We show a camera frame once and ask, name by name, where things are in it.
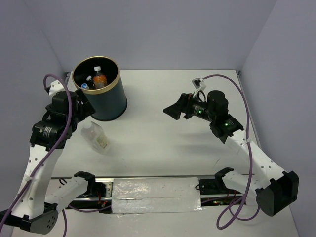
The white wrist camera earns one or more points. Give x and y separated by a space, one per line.
199 85
55 87

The silver foil tape sheet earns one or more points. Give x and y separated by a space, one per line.
155 195

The square clear white-cap bottle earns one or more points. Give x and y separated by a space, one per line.
95 136

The long clear plastic bottle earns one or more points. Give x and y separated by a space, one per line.
85 86

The black bin with gold rim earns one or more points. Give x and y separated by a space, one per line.
109 102

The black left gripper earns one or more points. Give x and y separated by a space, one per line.
86 109

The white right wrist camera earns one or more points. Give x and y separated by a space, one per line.
199 85

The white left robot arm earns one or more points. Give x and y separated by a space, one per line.
33 210

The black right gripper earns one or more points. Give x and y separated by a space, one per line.
184 104

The orange label plastic bottle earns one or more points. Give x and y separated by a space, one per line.
99 79

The crushed clear blue-label bottle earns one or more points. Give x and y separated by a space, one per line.
90 83

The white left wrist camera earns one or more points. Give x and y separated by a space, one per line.
55 87

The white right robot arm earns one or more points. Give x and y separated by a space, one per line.
273 189

